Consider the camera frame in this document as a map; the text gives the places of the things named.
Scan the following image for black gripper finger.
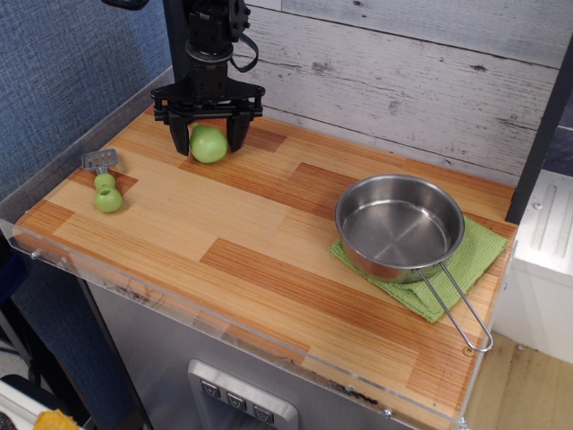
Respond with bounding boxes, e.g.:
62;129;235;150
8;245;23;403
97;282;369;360
168;113;196;156
227;113;252;152

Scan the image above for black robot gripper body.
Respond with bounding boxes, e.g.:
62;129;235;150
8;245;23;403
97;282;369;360
151;58;265;124

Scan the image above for green toy pear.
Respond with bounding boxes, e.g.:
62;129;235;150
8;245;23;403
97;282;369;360
190;125;228;164

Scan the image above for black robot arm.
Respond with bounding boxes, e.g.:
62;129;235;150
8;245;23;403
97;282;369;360
151;1;265;156

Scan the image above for stainless steel pot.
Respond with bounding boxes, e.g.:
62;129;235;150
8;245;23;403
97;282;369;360
334;174;493;353

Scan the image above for stainless steel cabinet front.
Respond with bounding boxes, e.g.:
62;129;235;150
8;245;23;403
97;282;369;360
88;283;407;429

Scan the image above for green woven cloth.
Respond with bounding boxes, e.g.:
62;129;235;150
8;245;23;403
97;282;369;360
329;218;508;323

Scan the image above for silver dispenser button panel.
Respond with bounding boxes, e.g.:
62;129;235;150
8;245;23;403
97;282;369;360
187;359;299;429

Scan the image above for yellow black object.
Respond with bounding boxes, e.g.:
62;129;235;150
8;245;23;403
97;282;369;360
32;409;80;430

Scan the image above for white ridged box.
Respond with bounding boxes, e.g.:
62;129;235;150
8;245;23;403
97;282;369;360
492;170;572;363

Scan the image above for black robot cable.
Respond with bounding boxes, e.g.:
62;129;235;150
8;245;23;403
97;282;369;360
228;33;261;74

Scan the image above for black left post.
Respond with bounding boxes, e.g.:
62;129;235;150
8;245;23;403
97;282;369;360
163;0;192;84

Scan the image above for black post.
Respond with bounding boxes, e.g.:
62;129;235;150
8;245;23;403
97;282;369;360
505;38;572;225
163;0;192;84

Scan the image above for green handled toy spatula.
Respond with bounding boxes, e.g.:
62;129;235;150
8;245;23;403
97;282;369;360
81;149;123;213

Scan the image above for clear acrylic guard rail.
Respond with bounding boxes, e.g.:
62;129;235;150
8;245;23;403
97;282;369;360
1;90;517;429

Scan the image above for black right post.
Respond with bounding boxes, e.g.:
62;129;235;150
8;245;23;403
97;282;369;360
505;38;572;225

